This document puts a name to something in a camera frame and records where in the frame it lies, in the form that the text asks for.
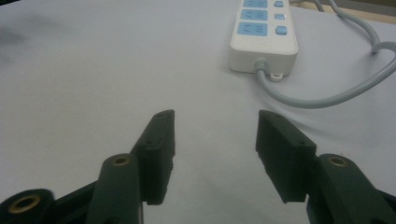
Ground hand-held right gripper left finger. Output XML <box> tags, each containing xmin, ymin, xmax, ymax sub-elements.
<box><xmin>85</xmin><ymin>109</ymin><xmax>176</xmax><ymax>224</ymax></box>

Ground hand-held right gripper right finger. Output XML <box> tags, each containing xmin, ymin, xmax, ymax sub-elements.
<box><xmin>255</xmin><ymin>109</ymin><xmax>396</xmax><ymax>224</ymax></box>

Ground white power strip blue sockets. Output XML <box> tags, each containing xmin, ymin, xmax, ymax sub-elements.
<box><xmin>229</xmin><ymin>0</ymin><xmax>299</xmax><ymax>83</ymax></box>

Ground grey power strip cable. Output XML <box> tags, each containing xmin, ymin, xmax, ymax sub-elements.
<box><xmin>254</xmin><ymin>0</ymin><xmax>396</xmax><ymax>109</ymax></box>

